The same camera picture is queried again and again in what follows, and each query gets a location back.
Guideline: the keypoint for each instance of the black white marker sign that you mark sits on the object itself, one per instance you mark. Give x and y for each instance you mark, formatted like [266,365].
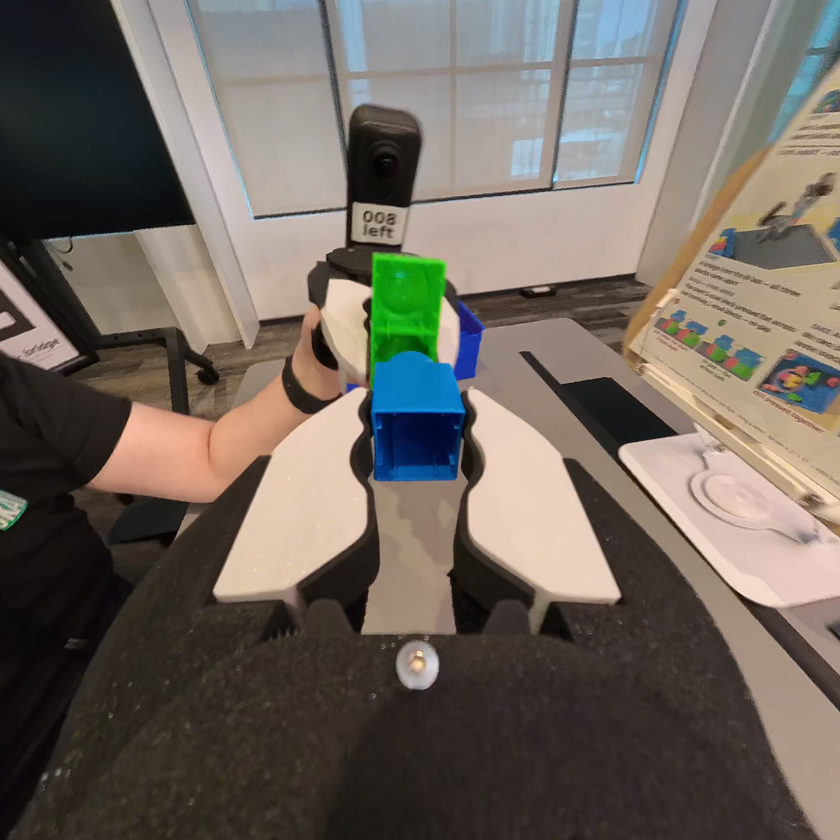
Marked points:
[33,328]

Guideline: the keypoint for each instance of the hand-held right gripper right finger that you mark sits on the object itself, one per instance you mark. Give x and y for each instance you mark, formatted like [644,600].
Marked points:
[538,525]

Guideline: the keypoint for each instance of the blue toy block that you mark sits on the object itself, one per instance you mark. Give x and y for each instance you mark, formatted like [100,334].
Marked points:
[417,394]

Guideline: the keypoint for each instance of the dark chair part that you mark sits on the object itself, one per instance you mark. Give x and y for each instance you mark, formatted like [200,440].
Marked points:
[148,522]

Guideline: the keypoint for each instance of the blue plastic bin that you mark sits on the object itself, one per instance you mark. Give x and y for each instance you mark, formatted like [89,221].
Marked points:
[471,341]

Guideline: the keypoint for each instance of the person's left forearm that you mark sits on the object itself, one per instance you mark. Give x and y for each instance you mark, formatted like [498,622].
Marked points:
[197,453]

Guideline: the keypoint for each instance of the white stand base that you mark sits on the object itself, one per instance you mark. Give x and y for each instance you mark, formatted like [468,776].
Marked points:
[669,485]

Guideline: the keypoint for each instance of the frosted glass window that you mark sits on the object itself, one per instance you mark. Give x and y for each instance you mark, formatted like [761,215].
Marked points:
[426,98]

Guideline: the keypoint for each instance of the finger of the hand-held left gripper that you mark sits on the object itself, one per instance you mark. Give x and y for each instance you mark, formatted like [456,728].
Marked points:
[451,328]
[344,328]

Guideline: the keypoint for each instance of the green two-stud toy block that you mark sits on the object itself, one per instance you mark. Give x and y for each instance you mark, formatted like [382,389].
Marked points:
[407,295]

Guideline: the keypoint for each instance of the large black screen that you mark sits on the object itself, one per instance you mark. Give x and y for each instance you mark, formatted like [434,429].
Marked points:
[79,118]

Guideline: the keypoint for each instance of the small black floor device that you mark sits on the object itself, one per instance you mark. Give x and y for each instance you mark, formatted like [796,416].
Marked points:
[538,291]

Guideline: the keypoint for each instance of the dark flat plate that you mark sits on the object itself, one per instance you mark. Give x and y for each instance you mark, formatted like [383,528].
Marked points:
[617,413]

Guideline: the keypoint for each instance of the grey desk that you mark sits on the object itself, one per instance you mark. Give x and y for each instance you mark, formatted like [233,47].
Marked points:
[544,367]

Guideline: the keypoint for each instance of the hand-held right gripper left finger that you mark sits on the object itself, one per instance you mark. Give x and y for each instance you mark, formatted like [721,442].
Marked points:
[295,518]

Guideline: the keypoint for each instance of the black wristband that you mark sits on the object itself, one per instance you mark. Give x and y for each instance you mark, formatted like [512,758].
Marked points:
[302,394]

